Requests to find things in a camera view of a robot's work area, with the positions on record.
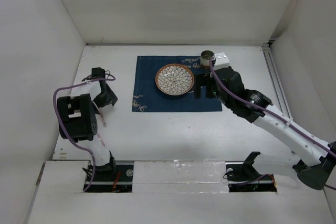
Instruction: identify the dark blue cloth placemat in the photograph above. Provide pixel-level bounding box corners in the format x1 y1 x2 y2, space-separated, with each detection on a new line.
132 56 222 112

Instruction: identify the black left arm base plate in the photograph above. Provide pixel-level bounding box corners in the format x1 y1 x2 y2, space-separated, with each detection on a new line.
82 161 134 193

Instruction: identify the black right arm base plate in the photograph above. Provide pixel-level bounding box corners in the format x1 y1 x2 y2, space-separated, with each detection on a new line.
223 152 277 193

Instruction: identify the white cup with cork base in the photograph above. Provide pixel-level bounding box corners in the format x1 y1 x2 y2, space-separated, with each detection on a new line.
200 50 214 70

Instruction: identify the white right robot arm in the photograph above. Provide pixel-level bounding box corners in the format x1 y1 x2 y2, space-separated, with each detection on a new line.
194 50 335 190

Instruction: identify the aluminium rail on right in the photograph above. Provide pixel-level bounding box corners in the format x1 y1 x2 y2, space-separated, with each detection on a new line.
261 45 324 183

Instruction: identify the pink handled knife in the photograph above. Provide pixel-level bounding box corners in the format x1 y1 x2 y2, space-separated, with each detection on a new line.
98 108 107 127

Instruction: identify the pink handled fork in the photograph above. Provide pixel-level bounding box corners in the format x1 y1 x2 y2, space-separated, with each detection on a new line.
97 133 106 147

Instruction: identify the floral patterned ceramic bowl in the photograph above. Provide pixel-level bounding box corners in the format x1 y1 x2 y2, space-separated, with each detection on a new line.
155 64 194 96

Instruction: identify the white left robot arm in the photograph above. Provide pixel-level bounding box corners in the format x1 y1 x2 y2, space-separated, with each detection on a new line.
54 67 118 180

